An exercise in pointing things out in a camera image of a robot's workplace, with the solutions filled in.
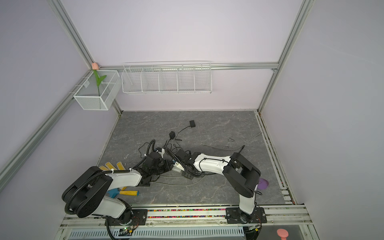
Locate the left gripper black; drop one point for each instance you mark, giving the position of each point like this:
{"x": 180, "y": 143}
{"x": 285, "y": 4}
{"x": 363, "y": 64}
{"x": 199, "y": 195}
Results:
{"x": 168, "y": 164}

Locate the black power adapter plug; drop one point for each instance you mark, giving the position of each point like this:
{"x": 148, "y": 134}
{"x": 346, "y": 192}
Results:
{"x": 172, "y": 135}

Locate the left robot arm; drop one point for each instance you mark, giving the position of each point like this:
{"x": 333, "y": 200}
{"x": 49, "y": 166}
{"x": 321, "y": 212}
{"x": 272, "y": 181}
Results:
{"x": 91, "y": 194}

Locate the black power cord tangled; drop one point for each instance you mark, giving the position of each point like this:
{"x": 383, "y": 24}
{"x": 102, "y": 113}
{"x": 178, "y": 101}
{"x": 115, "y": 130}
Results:
{"x": 173, "y": 145}

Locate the white wire basket long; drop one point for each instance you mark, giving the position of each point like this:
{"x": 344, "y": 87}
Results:
{"x": 167, "y": 77}

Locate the blue yellow toy rake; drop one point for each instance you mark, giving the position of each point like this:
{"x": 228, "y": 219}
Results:
{"x": 115, "y": 192}

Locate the artificial tulip flower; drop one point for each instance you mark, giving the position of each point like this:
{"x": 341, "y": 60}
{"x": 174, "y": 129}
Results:
{"x": 99, "y": 79}

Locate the yellow work glove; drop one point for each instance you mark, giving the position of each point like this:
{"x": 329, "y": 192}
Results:
{"x": 109, "y": 166}

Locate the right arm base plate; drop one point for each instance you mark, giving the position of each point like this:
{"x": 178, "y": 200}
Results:
{"x": 236, "y": 216}

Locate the white mesh basket small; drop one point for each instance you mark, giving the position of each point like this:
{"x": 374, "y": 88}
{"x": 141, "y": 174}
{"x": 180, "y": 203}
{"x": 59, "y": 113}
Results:
{"x": 87, "y": 95}

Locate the black power brick far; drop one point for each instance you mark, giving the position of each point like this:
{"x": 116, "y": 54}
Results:
{"x": 192, "y": 124}

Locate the pink purple toy shovel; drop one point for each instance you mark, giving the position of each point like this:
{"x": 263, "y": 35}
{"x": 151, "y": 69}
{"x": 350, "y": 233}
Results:
{"x": 263, "y": 184}

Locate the black network switch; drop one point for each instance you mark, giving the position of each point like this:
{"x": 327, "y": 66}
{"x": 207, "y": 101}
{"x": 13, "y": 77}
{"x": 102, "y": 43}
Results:
{"x": 145, "y": 182}

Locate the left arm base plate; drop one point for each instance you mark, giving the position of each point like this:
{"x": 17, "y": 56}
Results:
{"x": 134, "y": 217}

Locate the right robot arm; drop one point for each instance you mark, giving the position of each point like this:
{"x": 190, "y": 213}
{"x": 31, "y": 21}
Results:
{"x": 242, "y": 175}

